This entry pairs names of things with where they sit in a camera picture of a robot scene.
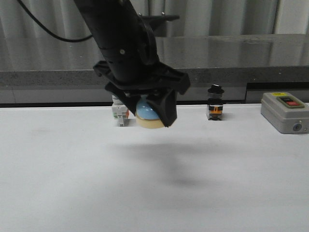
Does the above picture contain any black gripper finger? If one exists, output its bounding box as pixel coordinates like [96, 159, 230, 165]
[111, 87, 141, 115]
[146, 88, 177, 127]

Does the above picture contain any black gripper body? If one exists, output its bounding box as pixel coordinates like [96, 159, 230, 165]
[93, 45, 190, 97]

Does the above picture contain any blue desk bell cream base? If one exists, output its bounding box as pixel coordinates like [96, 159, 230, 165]
[135, 95, 164, 129]

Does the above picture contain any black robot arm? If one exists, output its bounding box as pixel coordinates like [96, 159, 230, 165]
[75, 0, 190, 127]

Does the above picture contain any grey curtain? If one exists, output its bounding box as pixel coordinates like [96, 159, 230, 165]
[0, 0, 309, 39]

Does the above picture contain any grey stone counter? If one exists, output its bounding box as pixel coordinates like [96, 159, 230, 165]
[0, 34, 309, 105]

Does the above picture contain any grey push button control box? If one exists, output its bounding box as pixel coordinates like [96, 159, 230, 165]
[261, 92, 309, 134]

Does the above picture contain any green pushbutton switch white body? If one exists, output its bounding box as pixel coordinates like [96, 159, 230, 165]
[112, 95, 129, 127]

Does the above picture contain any black selector switch orange body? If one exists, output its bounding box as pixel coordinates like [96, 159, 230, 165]
[206, 84, 224, 120]

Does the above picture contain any black cable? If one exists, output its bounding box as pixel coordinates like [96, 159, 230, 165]
[16, 0, 94, 42]

